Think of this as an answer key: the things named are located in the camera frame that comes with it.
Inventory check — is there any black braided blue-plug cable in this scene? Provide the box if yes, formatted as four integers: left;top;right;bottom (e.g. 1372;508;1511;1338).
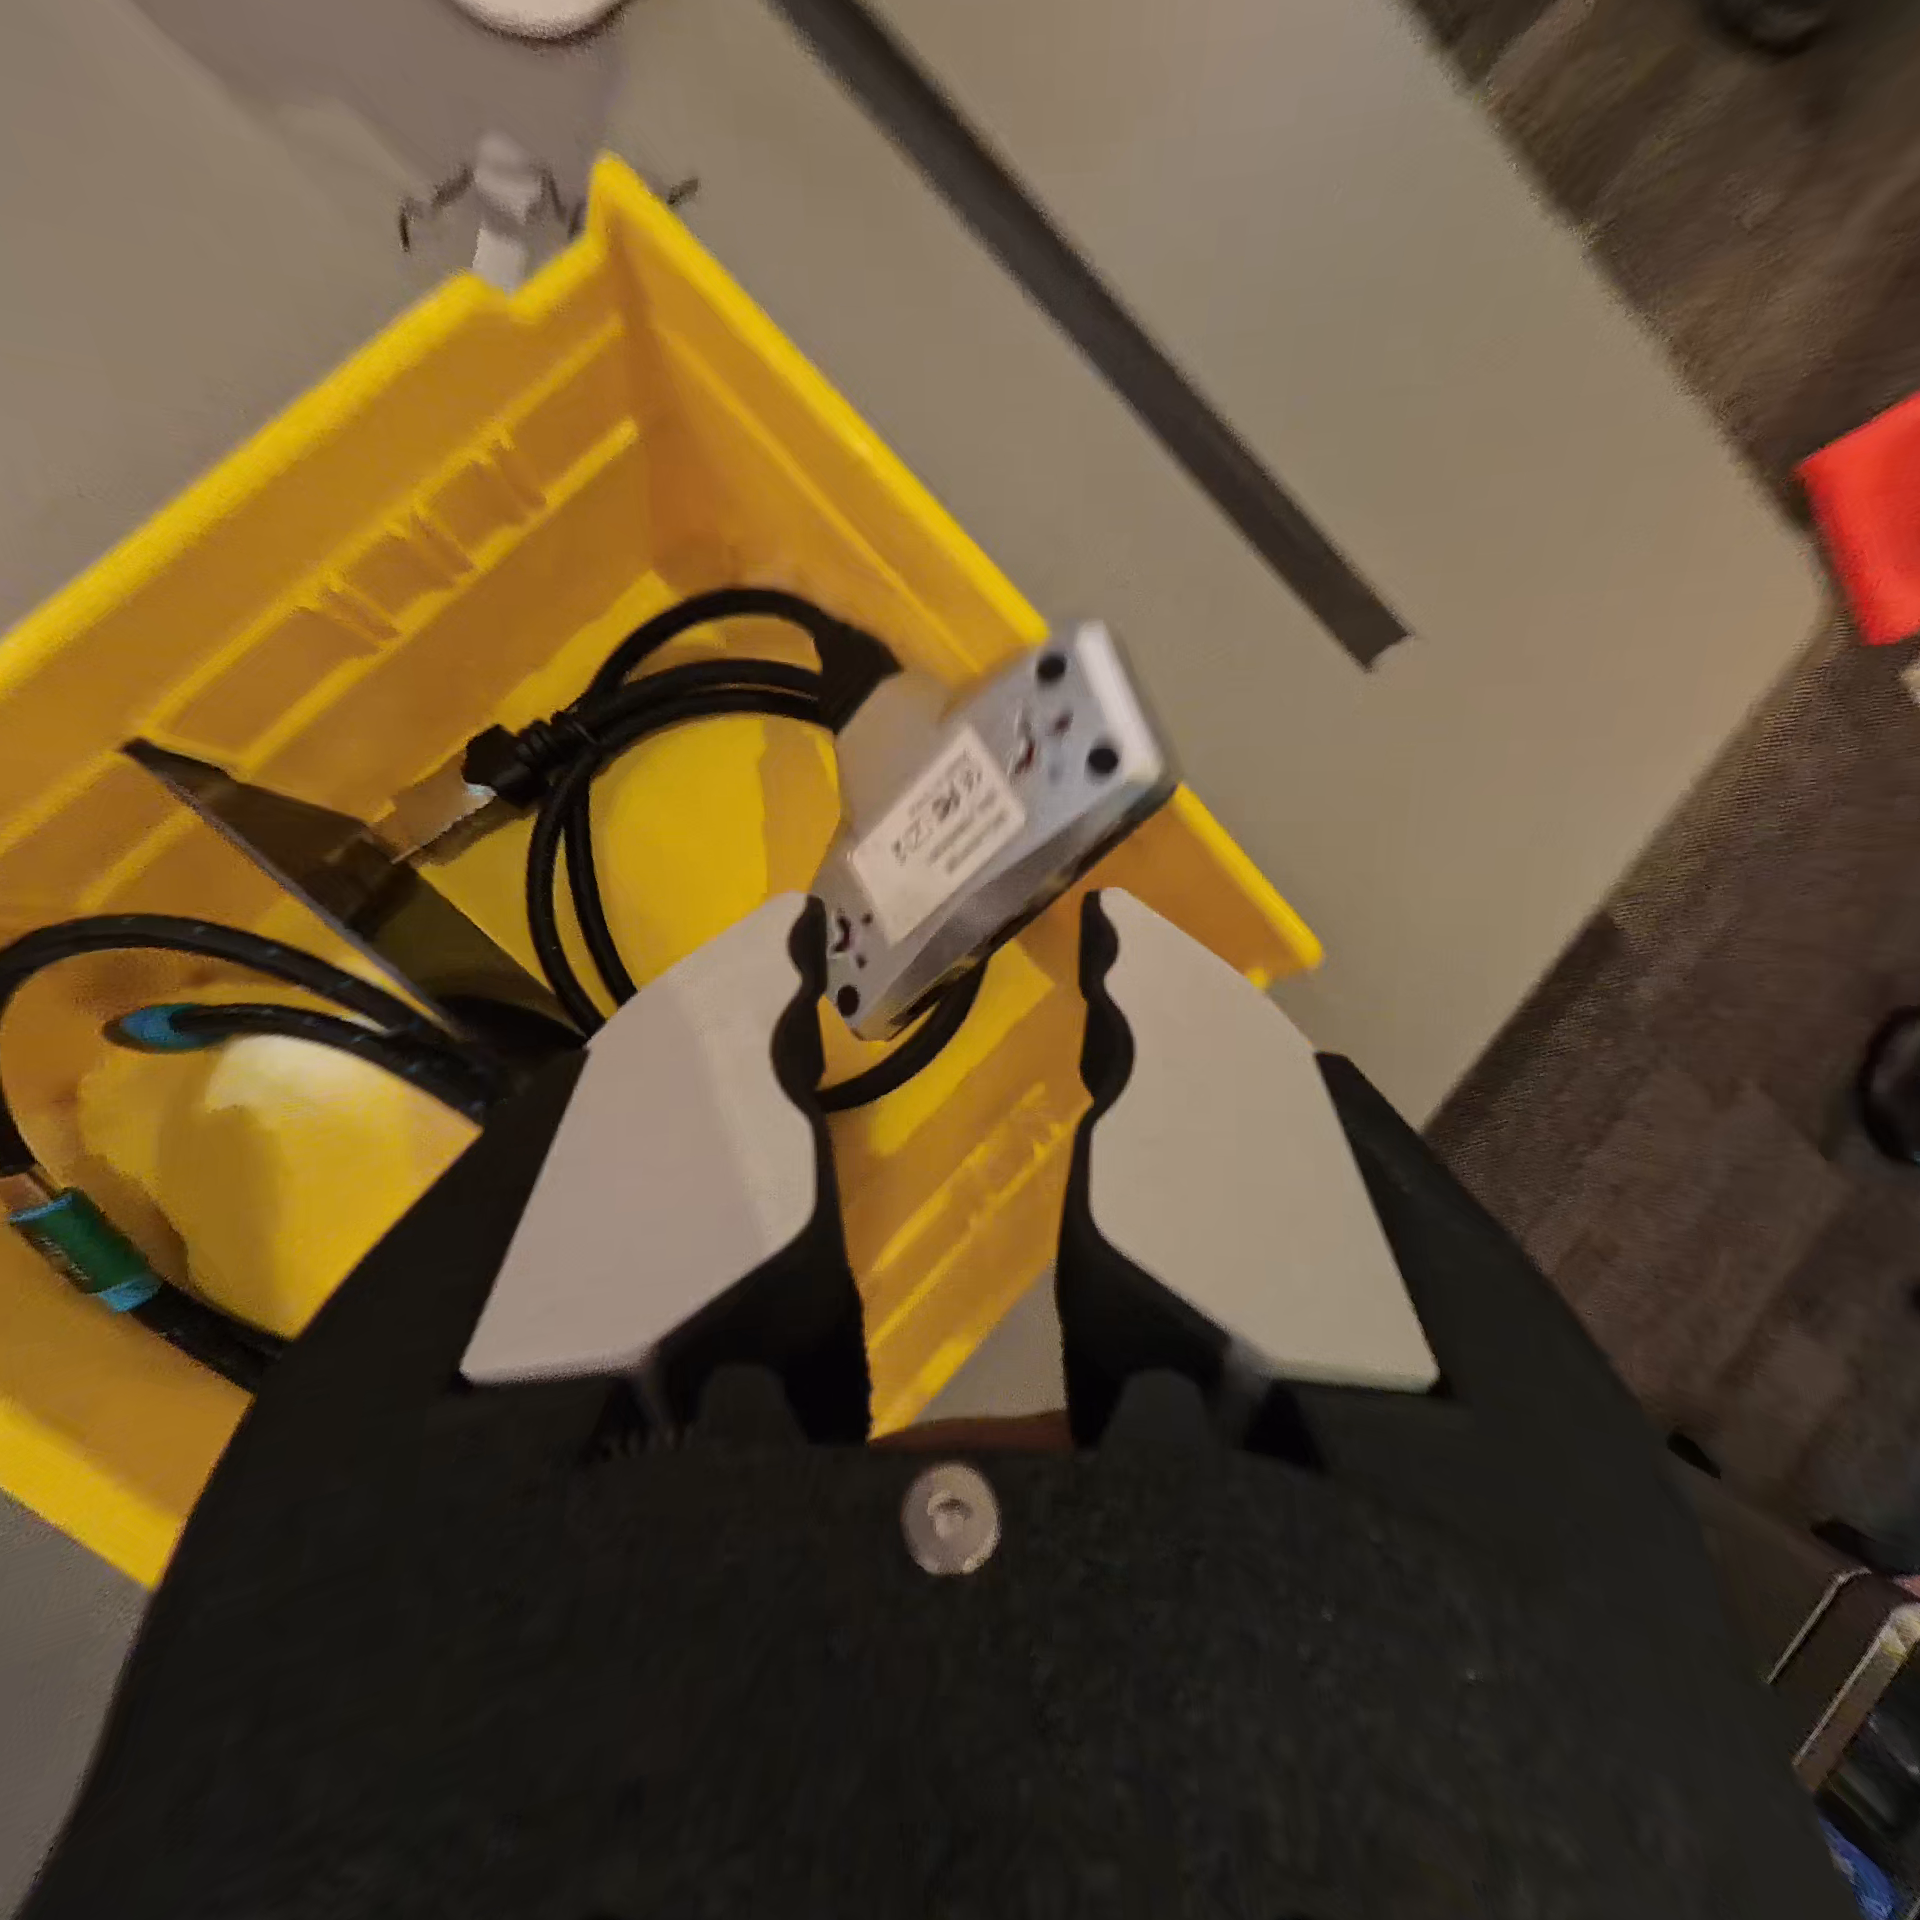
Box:
0;913;518;1119

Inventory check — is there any small black wire scrap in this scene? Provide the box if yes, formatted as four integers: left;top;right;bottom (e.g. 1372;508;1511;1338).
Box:
398;132;703;288

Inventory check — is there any thin black green-plug cable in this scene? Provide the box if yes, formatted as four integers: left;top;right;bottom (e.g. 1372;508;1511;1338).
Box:
0;1176;289;1388

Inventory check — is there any red box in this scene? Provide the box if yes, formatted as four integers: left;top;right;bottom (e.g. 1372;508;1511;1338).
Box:
1795;393;1920;648

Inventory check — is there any black switch box cable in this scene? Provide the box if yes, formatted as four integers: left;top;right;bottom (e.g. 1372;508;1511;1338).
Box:
462;584;997;1114

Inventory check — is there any silver switch box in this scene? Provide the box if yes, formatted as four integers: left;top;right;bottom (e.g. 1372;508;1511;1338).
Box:
809;619;1182;1043

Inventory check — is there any yellow storage bin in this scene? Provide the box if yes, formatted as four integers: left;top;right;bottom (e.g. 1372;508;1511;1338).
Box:
0;149;1327;1594

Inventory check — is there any black divider of yellow bin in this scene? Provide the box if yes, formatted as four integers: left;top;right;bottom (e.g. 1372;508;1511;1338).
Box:
125;735;590;1050

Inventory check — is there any grey desk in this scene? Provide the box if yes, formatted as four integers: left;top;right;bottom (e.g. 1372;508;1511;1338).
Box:
0;0;1834;1920

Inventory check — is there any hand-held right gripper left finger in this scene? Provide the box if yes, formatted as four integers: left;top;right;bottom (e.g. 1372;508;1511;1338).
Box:
453;892;871;1447

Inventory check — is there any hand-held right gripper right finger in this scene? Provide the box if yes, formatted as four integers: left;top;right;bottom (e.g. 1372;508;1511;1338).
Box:
1055;883;1444;1447

